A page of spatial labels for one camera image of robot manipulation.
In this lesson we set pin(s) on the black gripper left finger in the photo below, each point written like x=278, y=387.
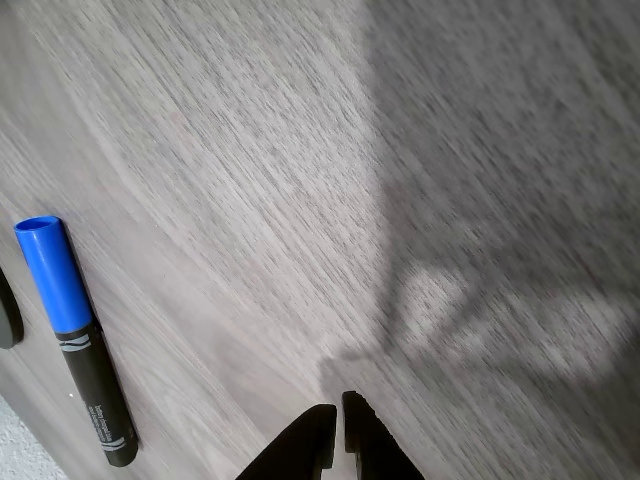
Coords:
x=305, y=445

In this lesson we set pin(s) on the blue capped black marker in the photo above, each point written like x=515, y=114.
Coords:
x=55, y=280

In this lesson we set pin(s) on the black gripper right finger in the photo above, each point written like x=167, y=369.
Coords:
x=375, y=450

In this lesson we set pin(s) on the dark round stand base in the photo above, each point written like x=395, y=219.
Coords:
x=7, y=325

